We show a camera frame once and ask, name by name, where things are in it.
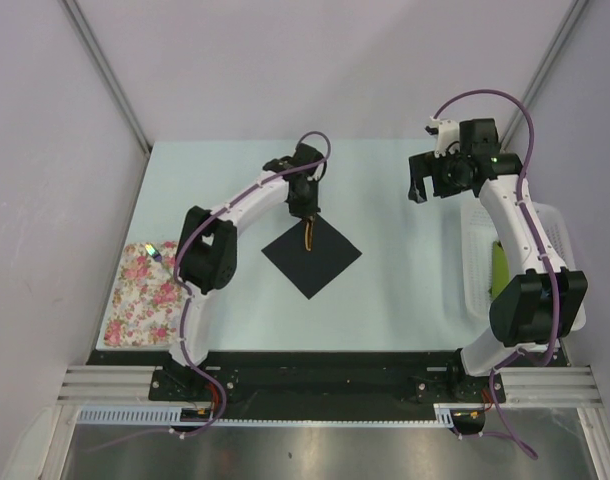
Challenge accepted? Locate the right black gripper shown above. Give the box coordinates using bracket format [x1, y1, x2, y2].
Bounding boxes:
[409, 147, 472, 203]

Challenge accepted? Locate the gold knife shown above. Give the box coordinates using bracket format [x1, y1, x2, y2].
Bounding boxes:
[304, 216, 316, 252]

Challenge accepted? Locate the black paper napkin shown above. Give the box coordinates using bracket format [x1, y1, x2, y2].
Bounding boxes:
[262, 216, 362, 299]

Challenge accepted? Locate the iridescent rainbow fork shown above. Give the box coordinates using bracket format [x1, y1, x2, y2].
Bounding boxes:
[145, 243, 168, 270]

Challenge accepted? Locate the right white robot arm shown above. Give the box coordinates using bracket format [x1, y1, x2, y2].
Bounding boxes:
[408, 117, 588, 401]

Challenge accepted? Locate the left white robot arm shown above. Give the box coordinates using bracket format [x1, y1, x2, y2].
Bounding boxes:
[170, 140, 331, 400]

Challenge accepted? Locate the green napkin roll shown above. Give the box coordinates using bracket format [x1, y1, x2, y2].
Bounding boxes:
[490, 241, 509, 300]

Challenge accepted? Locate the white plastic basket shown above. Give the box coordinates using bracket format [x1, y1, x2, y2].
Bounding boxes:
[460, 199, 587, 333]

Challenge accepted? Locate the floral cloth mat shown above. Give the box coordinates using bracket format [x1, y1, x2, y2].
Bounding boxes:
[100, 240, 186, 349]

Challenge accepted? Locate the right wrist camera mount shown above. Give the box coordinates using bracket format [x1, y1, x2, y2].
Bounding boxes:
[425, 117, 460, 158]

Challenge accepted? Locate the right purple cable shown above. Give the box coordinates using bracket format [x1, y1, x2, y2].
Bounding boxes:
[433, 89, 561, 459]

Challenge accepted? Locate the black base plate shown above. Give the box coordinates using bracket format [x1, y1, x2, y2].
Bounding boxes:
[87, 349, 569, 420]

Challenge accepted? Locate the aluminium rail frame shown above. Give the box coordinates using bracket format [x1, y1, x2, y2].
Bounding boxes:
[58, 366, 603, 408]

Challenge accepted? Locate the white cable duct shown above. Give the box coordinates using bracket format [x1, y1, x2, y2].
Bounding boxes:
[77, 405, 454, 428]

